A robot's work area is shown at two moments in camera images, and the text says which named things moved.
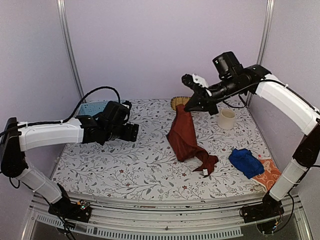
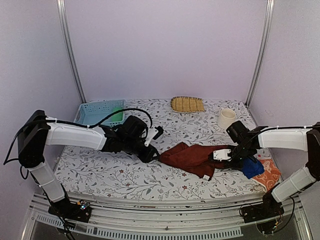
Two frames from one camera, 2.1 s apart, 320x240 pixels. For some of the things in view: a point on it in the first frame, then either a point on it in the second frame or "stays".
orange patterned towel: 271,174 stays
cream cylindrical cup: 226,119 stays
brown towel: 183,139 -> 195,158
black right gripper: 201,101 -> 238,166
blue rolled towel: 244,161 stays
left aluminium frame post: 69,44 stays
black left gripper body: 130,135 -> 131,148
